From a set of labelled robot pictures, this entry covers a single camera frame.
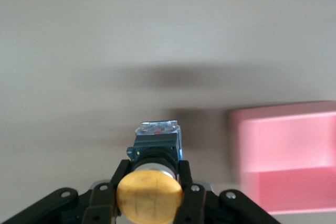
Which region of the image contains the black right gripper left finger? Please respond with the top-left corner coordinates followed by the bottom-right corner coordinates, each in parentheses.
top-left (82, 159), bottom-right (131, 224)

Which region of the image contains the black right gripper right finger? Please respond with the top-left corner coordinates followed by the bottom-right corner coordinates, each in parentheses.
top-left (174, 160), bottom-right (207, 224)

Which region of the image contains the yellow push button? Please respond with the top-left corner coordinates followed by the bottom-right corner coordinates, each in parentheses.
top-left (116, 120), bottom-right (185, 224)

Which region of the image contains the pink plastic box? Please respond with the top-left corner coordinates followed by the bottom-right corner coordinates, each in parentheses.
top-left (226, 100), bottom-right (336, 216)

